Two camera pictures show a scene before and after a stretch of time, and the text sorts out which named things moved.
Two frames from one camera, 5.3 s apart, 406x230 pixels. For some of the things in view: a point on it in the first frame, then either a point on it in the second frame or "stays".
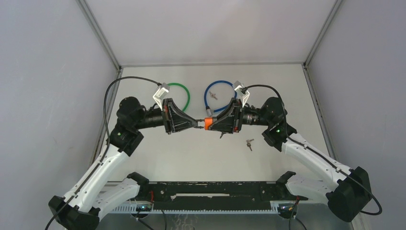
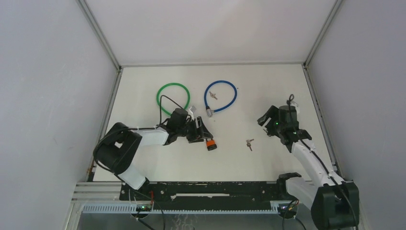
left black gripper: [174, 119] to [198, 132]
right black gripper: [231, 120] to [273, 113]
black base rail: [215, 196] stays
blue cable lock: [209, 111] stays
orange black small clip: [208, 121] to [210, 144]
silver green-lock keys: [248, 144] stays
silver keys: [213, 95] stays
